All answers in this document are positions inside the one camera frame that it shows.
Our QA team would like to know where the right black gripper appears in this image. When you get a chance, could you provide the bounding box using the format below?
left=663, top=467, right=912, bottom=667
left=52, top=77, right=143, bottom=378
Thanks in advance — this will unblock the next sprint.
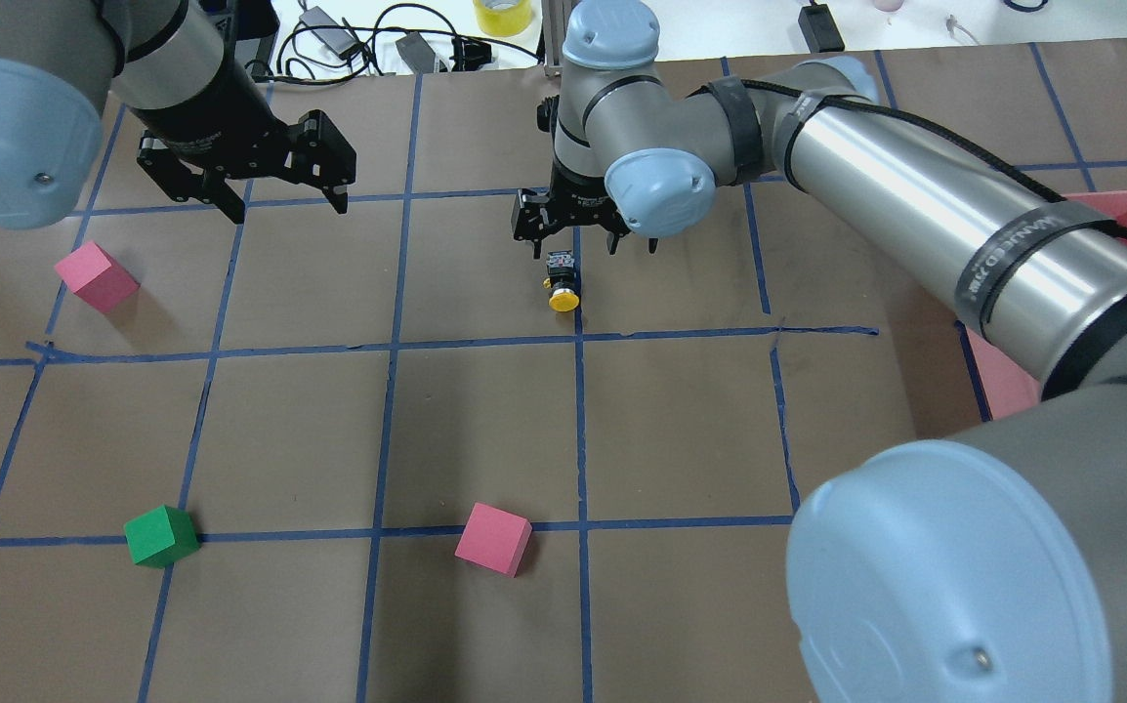
left=511, top=175, right=660, bottom=260

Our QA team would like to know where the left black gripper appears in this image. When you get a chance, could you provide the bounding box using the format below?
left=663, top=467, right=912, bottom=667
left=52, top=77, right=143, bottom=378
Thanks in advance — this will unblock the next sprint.
left=137, top=74, right=357, bottom=226

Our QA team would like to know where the yellow push button switch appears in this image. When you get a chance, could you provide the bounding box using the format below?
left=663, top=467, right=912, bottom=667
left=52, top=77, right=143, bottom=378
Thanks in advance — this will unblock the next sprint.
left=544, top=250, right=582, bottom=312

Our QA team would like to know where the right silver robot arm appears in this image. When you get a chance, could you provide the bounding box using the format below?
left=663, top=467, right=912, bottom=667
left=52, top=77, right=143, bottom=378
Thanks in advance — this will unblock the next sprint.
left=513, top=1, right=1127, bottom=702

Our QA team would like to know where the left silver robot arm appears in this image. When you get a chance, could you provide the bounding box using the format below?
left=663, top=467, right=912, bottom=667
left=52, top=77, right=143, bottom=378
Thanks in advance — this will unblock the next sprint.
left=0, top=1, right=356, bottom=228

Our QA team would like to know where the pink foam cube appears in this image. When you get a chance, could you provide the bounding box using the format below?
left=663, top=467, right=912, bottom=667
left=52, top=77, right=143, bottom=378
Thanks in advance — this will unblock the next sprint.
left=54, top=241, right=141, bottom=314
left=453, top=502, right=533, bottom=578

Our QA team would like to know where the yellow tape roll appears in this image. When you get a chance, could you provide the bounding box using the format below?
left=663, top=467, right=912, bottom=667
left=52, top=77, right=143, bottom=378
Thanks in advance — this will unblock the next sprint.
left=473, top=0, right=533, bottom=37

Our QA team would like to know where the black power adapter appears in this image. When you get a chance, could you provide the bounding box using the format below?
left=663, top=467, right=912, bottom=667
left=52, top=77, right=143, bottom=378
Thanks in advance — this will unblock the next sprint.
left=797, top=1, right=846, bottom=54

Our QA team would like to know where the green foam cube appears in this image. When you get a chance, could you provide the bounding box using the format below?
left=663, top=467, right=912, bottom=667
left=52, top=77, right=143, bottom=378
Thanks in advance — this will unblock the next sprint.
left=123, top=506, right=199, bottom=569

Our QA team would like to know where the pink plastic bin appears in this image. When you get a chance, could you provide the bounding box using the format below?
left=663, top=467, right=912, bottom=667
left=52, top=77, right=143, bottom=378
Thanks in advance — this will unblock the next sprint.
left=955, top=190, right=1127, bottom=420

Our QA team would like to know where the aluminium frame post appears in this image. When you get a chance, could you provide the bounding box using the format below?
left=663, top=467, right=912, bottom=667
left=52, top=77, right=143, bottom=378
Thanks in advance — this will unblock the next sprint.
left=538, top=0, right=578, bottom=77

